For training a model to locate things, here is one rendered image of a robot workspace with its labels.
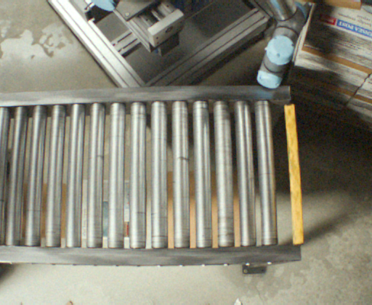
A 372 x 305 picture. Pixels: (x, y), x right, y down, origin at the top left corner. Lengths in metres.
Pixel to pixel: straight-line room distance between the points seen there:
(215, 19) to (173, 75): 0.37
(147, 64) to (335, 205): 1.12
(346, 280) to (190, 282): 0.74
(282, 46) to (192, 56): 0.89
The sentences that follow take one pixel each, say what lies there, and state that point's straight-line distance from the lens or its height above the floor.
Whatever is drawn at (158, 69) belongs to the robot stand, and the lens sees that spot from 2.16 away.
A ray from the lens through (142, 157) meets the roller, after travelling 1.41.
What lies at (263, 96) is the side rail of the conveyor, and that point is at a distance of 1.48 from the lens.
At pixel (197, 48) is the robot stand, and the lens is 2.18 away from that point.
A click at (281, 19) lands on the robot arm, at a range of 1.40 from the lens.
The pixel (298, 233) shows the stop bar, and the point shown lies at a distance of 1.38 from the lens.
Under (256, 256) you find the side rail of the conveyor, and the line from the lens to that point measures 1.37.
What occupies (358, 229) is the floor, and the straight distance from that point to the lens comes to 2.32.
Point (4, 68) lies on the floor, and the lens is 2.59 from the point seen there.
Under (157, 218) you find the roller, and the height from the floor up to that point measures 0.80.
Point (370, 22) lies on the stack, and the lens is 1.69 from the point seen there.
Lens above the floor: 2.15
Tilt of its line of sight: 75 degrees down
